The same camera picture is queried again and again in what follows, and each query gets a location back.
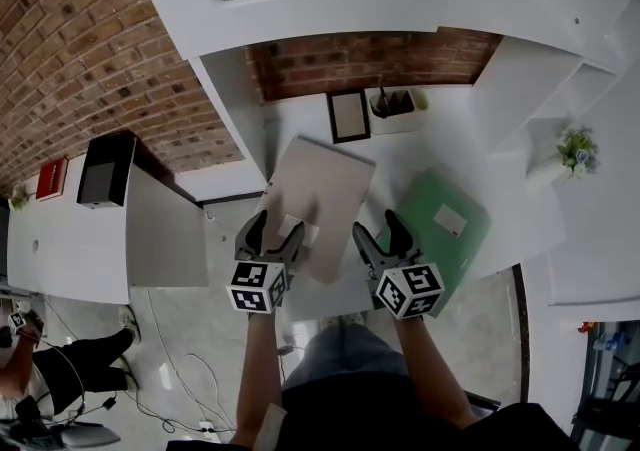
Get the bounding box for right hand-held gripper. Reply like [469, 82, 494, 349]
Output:
[351, 208, 447, 319]

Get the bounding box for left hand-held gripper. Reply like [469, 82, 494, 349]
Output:
[225, 210, 307, 315]

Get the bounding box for green file box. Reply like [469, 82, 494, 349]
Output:
[369, 167, 494, 319]

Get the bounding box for beige file box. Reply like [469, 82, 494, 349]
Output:
[254, 134, 378, 287]

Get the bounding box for person's left forearm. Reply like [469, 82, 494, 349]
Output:
[228, 311, 285, 448]

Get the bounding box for person's right forearm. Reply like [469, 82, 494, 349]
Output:
[393, 315, 480, 434]

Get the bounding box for white desk with drawers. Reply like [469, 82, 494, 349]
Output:
[257, 83, 569, 325]

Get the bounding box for person's blue jeans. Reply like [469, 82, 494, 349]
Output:
[282, 322, 417, 391]

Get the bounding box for cream desk organizer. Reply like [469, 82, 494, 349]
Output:
[368, 87, 430, 136]

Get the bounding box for white ribbed vase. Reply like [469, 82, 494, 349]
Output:
[524, 151, 569, 186]

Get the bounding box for person's black shirt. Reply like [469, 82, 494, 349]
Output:
[167, 373, 582, 451]

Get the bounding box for black box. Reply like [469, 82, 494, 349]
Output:
[76, 131, 138, 211]

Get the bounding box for white power strip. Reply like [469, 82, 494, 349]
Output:
[197, 419, 222, 443]

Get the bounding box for white side cabinet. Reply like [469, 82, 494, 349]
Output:
[7, 153, 211, 306]

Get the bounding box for red book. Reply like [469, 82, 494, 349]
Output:
[35, 156, 70, 202]

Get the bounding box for plastic water bottle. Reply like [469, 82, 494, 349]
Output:
[592, 331, 627, 353]

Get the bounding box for small green plant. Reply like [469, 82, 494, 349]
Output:
[8, 183, 31, 213]

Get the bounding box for dark framed glass door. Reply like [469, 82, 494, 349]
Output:
[569, 321, 640, 451]

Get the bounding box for dark picture frame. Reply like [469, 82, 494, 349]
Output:
[326, 90, 373, 146]

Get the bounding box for white floor cable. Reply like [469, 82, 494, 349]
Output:
[143, 287, 237, 434]

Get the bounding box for black floor cable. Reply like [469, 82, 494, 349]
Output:
[74, 387, 202, 436]

